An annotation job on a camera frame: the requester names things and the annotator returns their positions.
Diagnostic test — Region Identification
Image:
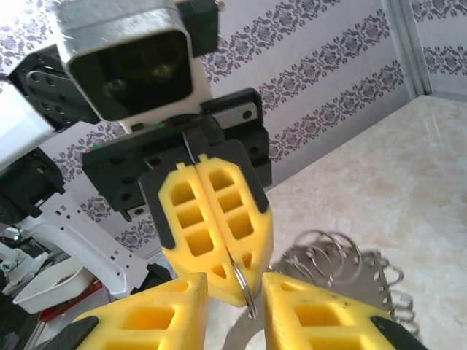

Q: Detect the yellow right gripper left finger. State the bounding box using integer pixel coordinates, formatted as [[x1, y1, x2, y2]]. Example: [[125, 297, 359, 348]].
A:
[[54, 271, 209, 350]]

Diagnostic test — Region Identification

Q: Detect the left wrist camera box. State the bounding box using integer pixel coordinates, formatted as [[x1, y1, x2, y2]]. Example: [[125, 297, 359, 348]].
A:
[[56, 0, 220, 133]]

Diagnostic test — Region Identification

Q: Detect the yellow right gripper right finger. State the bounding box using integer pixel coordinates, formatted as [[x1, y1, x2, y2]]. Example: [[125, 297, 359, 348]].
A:
[[261, 271, 428, 350]]

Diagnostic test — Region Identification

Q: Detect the aluminium frame post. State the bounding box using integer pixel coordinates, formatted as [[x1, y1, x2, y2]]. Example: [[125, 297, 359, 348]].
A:
[[381, 0, 433, 100]]

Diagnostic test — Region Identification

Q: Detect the white plastic tray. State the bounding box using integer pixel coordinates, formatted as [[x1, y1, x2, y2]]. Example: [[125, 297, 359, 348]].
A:
[[13, 254, 85, 314]]

